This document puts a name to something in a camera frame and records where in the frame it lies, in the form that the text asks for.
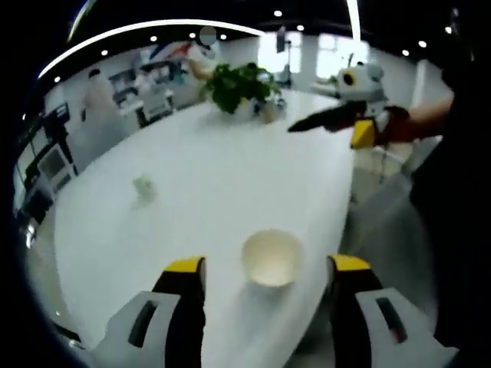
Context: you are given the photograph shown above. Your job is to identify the dark screen on stand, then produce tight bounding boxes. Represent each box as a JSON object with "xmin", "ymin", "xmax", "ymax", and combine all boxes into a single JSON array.
[{"xmin": 275, "ymin": 25, "xmax": 293, "ymax": 84}]

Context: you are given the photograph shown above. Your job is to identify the green potted plant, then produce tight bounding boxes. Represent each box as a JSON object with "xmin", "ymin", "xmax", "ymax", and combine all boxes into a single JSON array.
[{"xmin": 201, "ymin": 62, "xmax": 285, "ymax": 120}]

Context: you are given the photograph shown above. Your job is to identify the person's dark clothing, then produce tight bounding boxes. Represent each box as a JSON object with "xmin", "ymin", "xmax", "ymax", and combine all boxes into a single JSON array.
[{"xmin": 408, "ymin": 7, "xmax": 491, "ymax": 346}]

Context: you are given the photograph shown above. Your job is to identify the white shelving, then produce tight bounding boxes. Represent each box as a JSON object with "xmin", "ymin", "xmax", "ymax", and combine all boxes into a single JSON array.
[{"xmin": 109, "ymin": 61, "xmax": 176, "ymax": 120}]

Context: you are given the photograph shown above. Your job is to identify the white printed paper cup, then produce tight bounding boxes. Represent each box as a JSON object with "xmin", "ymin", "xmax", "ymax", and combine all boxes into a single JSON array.
[{"xmin": 240, "ymin": 228, "xmax": 305, "ymax": 288}]

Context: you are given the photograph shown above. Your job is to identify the small white object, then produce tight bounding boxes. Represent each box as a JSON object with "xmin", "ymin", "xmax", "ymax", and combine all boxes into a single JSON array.
[{"xmin": 132, "ymin": 175, "xmax": 158, "ymax": 205}]

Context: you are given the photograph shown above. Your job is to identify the white table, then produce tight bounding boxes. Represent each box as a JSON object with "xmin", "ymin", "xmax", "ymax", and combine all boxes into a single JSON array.
[{"xmin": 53, "ymin": 90, "xmax": 356, "ymax": 368}]

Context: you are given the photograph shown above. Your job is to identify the small glass jar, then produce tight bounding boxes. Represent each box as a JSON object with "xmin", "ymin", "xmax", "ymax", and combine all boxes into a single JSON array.
[{"xmin": 255, "ymin": 100, "xmax": 285, "ymax": 124}]

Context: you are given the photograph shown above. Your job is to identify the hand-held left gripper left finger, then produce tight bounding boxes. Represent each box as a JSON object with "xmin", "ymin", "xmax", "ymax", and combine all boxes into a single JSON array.
[{"xmin": 90, "ymin": 255, "xmax": 208, "ymax": 368}]

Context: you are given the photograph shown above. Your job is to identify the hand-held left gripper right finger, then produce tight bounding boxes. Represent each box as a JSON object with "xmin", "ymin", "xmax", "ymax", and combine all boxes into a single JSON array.
[{"xmin": 326, "ymin": 252, "xmax": 460, "ymax": 368}]

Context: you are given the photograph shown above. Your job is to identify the curved ceiling light strip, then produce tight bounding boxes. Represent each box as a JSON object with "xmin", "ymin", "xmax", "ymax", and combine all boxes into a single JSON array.
[{"xmin": 38, "ymin": 19, "xmax": 265, "ymax": 80}]

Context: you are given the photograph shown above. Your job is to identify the person's right hand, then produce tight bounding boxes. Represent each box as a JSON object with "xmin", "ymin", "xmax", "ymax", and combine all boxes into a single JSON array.
[{"xmin": 374, "ymin": 105, "xmax": 414, "ymax": 147}]

